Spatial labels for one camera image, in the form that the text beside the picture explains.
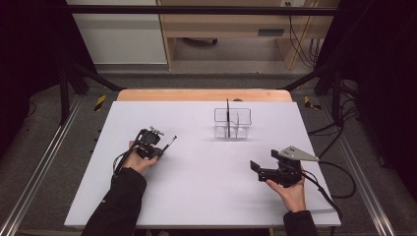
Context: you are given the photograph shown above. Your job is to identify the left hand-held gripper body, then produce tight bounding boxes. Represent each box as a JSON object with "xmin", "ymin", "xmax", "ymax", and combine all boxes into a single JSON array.
[{"xmin": 133, "ymin": 126, "xmax": 165, "ymax": 160}]

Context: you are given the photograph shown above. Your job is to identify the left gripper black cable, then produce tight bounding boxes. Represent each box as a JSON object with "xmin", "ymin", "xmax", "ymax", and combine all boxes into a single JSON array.
[{"xmin": 112, "ymin": 147, "xmax": 140, "ymax": 180}]

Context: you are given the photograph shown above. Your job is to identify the white cabinet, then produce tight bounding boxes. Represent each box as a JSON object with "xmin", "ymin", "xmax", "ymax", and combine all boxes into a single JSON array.
[{"xmin": 65, "ymin": 0, "xmax": 168, "ymax": 65}]

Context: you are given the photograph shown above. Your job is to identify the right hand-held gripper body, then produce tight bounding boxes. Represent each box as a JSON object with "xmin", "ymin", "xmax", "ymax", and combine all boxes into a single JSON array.
[{"xmin": 269, "ymin": 146, "xmax": 320, "ymax": 189}]

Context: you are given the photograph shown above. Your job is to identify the black curtain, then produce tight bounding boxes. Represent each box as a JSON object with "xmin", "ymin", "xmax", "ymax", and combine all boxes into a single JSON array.
[
  {"xmin": 0, "ymin": 0, "xmax": 98, "ymax": 158},
  {"xmin": 315, "ymin": 0, "xmax": 417, "ymax": 195}
]

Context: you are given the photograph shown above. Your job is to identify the light wooden desk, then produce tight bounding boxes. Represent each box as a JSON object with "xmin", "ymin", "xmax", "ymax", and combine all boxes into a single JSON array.
[{"xmin": 156, "ymin": 0, "xmax": 340, "ymax": 71}]

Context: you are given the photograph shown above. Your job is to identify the thick black gripper cable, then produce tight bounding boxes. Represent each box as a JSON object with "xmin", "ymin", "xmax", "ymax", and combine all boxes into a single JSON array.
[{"xmin": 301, "ymin": 171, "xmax": 344, "ymax": 225}]

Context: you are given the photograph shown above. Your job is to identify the person's right hand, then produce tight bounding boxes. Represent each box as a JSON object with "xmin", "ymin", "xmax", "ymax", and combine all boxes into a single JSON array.
[{"xmin": 265, "ymin": 168, "xmax": 308, "ymax": 213}]

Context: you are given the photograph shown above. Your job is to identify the clear acrylic organizer box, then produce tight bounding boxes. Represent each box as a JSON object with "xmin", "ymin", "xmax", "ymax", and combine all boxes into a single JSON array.
[{"xmin": 213, "ymin": 107, "xmax": 253, "ymax": 140}]

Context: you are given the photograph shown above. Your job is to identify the hanging cable bundle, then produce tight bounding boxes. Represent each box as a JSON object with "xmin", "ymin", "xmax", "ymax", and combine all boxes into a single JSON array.
[{"xmin": 287, "ymin": 0, "xmax": 322, "ymax": 69}]

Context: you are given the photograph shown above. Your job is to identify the black floor cables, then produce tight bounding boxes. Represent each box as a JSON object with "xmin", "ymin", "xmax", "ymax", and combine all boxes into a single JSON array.
[{"xmin": 308, "ymin": 78, "xmax": 362, "ymax": 159}]

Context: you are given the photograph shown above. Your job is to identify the black pen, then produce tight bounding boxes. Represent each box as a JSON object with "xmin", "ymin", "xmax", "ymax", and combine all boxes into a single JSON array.
[{"xmin": 225, "ymin": 97, "xmax": 231, "ymax": 139}]

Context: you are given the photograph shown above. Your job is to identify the person's left hand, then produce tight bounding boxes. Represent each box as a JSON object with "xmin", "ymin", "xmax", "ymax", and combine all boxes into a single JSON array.
[{"xmin": 122, "ymin": 141, "xmax": 159, "ymax": 175}]

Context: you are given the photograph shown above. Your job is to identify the aluminium floor rail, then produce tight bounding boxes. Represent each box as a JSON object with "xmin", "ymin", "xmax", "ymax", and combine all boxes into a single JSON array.
[
  {"xmin": 0, "ymin": 94, "xmax": 85, "ymax": 236},
  {"xmin": 319, "ymin": 96, "xmax": 398, "ymax": 236}
]

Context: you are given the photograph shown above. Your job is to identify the white table sheet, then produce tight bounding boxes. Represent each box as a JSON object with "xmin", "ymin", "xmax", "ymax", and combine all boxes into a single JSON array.
[{"xmin": 63, "ymin": 100, "xmax": 342, "ymax": 229}]

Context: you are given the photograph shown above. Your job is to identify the black metal frame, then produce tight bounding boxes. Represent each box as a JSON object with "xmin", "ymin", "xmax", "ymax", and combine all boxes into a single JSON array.
[{"xmin": 58, "ymin": 3, "xmax": 348, "ymax": 126}]

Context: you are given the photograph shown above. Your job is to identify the short black makeup stick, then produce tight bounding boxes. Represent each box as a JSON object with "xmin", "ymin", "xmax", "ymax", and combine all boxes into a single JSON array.
[{"xmin": 161, "ymin": 135, "xmax": 178, "ymax": 154}]

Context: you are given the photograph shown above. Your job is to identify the yellow black hazard tape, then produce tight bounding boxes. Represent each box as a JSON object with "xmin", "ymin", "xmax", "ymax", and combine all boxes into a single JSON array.
[
  {"xmin": 93, "ymin": 94, "xmax": 108, "ymax": 112},
  {"xmin": 303, "ymin": 95, "xmax": 323, "ymax": 111}
]

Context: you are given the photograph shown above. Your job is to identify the thin black looped cable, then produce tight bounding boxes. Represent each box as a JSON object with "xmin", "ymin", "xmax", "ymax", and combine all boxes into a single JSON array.
[{"xmin": 314, "ymin": 160, "xmax": 358, "ymax": 200}]

